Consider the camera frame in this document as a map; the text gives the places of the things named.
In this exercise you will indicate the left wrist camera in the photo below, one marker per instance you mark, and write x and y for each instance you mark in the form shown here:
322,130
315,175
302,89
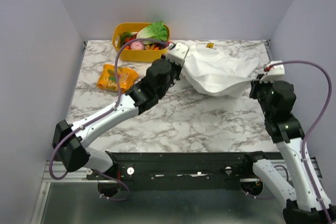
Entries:
177,53

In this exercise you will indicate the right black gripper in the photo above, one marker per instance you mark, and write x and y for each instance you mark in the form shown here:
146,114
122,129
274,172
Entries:
255,87

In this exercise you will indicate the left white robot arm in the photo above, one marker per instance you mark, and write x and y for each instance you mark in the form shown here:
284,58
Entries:
71,141

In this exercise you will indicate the red toy pepper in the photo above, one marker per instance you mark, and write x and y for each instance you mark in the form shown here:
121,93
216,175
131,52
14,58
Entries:
129,40

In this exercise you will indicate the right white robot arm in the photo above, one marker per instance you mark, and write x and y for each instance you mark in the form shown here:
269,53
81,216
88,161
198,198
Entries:
303,199

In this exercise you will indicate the pink toy onion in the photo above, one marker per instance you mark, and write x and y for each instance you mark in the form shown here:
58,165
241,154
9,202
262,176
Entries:
137,45

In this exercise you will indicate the green toy cabbage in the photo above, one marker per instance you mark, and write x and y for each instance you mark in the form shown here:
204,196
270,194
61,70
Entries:
156,31

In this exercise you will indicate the yellow plastic basket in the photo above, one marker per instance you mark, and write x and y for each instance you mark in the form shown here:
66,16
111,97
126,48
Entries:
151,52

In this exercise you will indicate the orange snack bag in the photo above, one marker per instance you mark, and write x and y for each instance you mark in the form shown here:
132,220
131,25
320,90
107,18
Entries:
108,81

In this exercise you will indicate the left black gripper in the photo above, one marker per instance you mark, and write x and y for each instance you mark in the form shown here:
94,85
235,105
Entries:
179,67

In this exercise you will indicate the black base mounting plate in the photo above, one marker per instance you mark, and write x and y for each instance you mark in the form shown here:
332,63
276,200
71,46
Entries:
184,171

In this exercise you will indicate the white t-shirt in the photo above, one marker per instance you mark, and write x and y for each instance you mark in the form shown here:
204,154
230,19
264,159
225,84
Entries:
214,72

